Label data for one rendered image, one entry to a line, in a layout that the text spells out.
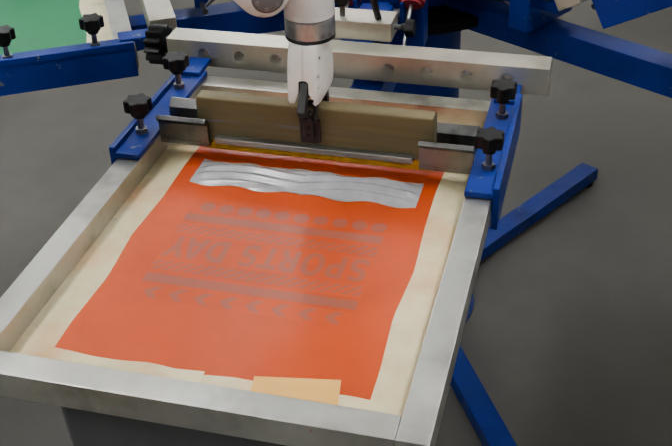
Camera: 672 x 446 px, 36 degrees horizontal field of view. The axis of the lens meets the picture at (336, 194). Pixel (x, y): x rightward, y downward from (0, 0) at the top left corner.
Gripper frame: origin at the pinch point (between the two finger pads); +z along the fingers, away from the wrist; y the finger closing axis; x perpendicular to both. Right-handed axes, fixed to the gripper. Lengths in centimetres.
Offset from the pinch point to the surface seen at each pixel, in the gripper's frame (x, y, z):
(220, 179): -13.1, 9.0, 6.5
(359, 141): 7.5, 1.6, 1.6
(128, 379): -7, 57, 3
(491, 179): 28.6, 7.3, 2.4
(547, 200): 31, -135, 97
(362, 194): 9.6, 9.0, 6.3
